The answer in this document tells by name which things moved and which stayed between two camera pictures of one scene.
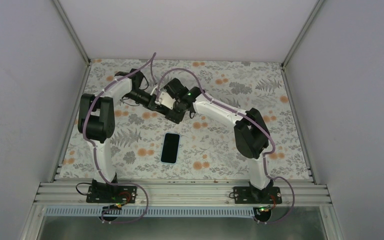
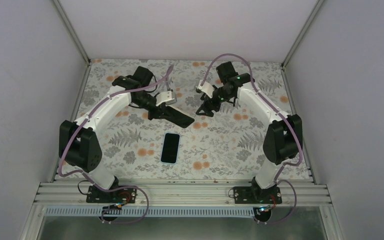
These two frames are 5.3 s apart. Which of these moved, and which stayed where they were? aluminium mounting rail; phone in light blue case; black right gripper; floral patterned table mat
Moved: black right gripper
Stayed: floral patterned table mat; aluminium mounting rail; phone in light blue case
